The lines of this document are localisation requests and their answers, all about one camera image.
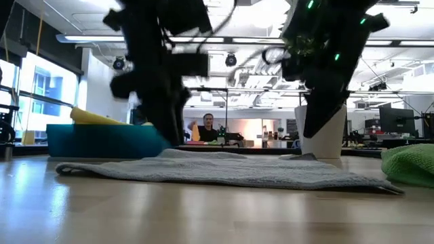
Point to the yellow microfiber towel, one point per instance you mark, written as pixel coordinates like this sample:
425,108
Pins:
91,118

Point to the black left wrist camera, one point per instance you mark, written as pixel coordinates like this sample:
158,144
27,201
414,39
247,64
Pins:
191,64

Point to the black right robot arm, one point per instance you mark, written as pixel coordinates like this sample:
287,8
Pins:
335,20

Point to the black metal frame stand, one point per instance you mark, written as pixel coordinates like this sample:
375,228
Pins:
210,89

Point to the black computer monitor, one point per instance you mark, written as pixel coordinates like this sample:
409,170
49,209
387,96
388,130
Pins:
396,120

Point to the grey microfiber towel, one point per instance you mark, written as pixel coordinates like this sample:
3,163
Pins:
220,169

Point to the black aluminium table frame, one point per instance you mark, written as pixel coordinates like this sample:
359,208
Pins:
257,148

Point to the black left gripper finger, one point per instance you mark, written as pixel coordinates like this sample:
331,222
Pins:
166,118

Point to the yellow box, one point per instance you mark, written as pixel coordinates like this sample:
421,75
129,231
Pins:
28,138

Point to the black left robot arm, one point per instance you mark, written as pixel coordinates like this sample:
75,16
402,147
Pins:
149,23

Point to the teal plastic bin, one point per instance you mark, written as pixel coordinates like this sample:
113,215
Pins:
101,142

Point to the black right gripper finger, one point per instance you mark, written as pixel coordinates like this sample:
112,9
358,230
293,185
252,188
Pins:
323,101

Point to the person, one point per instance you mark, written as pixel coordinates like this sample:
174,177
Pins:
207,130

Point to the black hanging ceiling camera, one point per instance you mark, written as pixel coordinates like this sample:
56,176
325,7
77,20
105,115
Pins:
231,60
118,63

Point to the green microfiber towel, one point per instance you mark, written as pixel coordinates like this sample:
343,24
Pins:
410,166

